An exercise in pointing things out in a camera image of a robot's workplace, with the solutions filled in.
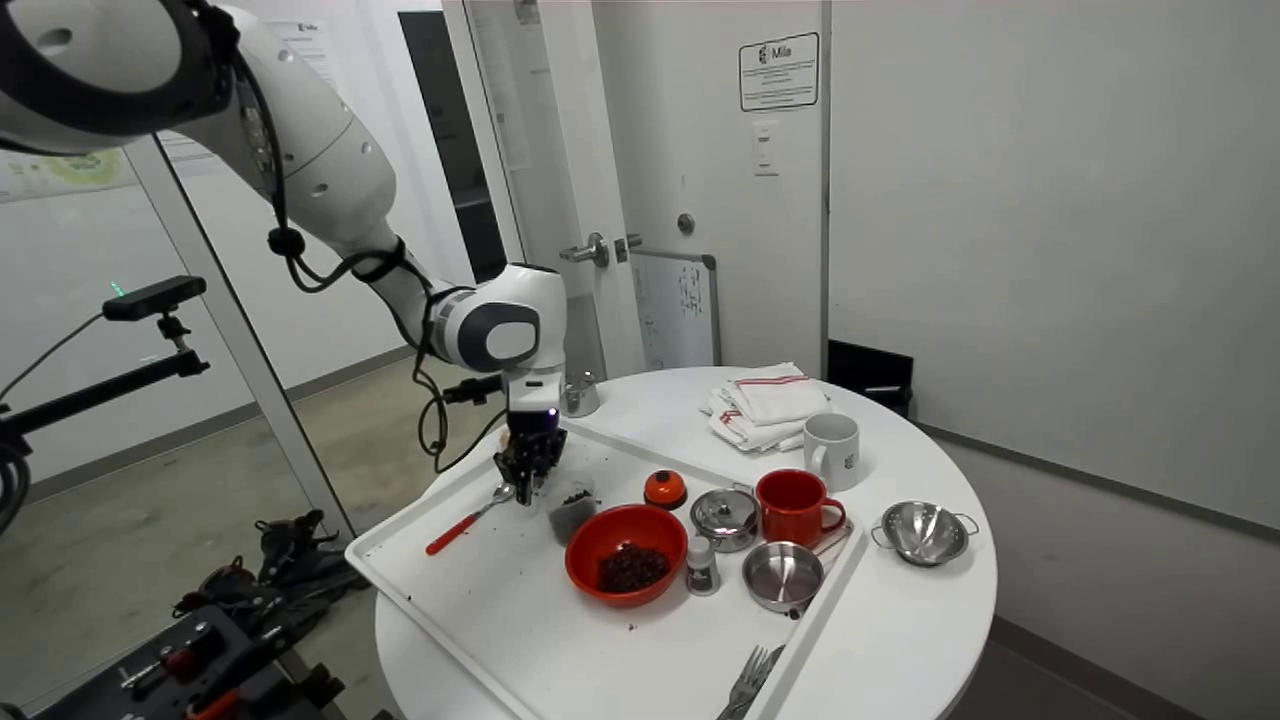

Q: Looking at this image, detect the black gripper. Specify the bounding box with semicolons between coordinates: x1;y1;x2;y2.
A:
492;394;571;508

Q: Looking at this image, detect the red bowl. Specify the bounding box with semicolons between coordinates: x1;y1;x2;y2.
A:
559;500;694;617

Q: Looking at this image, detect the small steel bowl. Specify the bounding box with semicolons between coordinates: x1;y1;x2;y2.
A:
740;536;828;621

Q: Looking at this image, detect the small steel pot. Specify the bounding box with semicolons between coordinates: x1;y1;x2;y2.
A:
559;369;610;421

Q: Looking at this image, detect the red tomato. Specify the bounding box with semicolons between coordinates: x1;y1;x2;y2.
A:
642;468;694;516

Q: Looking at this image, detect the white plastic tray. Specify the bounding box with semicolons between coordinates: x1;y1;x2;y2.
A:
340;416;872;720

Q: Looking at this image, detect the small steel shaker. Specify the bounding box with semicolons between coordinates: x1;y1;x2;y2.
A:
685;531;726;597

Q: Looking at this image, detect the steel measuring cup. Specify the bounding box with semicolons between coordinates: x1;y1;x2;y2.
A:
690;482;764;556

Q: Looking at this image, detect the small whiteboard with drawings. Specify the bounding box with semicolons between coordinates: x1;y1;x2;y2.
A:
630;247;726;373

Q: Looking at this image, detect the white red-striped cloth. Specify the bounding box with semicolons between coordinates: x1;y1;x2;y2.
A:
702;359;836;460

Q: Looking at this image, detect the red mug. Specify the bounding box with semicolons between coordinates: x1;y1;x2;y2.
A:
753;463;853;552

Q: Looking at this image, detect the white mug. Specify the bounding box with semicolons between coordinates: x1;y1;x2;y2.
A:
801;408;866;491

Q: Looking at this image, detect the black tool heap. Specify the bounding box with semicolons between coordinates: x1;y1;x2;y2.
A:
38;508;372;720

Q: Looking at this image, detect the dark narrow window pane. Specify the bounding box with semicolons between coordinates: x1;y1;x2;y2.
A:
396;6;515;286

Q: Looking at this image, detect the frosted glass door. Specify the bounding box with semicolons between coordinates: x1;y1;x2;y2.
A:
443;0;651;402

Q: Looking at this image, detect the black box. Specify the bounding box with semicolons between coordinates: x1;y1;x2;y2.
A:
823;334;921;416

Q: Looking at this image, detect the red-handled metal spoon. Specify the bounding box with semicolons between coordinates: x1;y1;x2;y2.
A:
420;482;522;560

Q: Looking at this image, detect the silver door lever handle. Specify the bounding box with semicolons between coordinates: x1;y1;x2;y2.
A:
558;229;643;274

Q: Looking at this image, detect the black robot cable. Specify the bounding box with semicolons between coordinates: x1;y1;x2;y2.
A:
226;13;515;475

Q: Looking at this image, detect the steel bowl with handles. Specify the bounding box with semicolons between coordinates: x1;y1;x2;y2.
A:
870;494;986;571

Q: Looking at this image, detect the black camera tripod stand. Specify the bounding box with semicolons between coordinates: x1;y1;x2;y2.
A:
0;272;216;536

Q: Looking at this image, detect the white printed wall sign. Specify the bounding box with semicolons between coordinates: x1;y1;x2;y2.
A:
737;30;823;117

